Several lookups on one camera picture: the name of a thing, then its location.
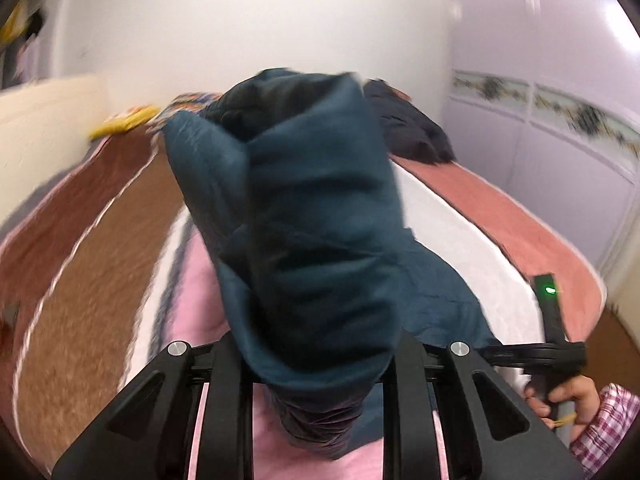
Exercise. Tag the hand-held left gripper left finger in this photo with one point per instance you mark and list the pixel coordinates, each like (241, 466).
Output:
(225, 400)

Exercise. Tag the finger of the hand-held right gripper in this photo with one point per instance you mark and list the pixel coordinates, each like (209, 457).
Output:
(515, 355)

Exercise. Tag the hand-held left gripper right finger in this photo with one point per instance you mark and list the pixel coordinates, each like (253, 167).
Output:
(410, 400)

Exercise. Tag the teal quilted puffer jacket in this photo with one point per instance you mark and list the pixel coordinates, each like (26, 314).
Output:
(310, 240)

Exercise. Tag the person's right hand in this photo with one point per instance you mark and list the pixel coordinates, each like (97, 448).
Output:
(580, 400)

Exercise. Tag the striped fleece blanket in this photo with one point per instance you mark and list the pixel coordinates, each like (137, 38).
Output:
(100, 270)

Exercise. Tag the black folded jacket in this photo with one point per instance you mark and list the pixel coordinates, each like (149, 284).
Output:
(410, 130)

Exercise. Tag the yellow pillow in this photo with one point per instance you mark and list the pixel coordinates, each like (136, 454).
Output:
(125, 122)

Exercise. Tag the colourful printed pillow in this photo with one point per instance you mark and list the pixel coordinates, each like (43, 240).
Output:
(187, 105)

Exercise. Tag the cream bed headboard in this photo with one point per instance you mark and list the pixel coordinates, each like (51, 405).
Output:
(45, 130)

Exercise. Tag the pale pink hanging garment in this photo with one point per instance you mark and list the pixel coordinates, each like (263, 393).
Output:
(27, 57)

